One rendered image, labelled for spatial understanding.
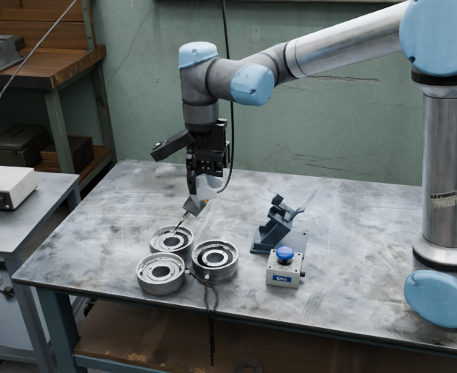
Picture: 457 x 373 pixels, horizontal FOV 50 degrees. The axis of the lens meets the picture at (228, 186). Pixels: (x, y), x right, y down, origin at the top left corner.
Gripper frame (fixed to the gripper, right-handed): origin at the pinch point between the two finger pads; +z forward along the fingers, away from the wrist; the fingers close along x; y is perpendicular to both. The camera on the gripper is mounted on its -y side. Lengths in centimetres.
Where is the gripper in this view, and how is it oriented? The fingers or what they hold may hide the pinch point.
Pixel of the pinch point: (197, 200)
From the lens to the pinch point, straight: 112.9
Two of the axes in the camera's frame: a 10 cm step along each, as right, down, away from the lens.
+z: 0.3, 8.6, 5.0
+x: 2.3, -5.0, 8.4
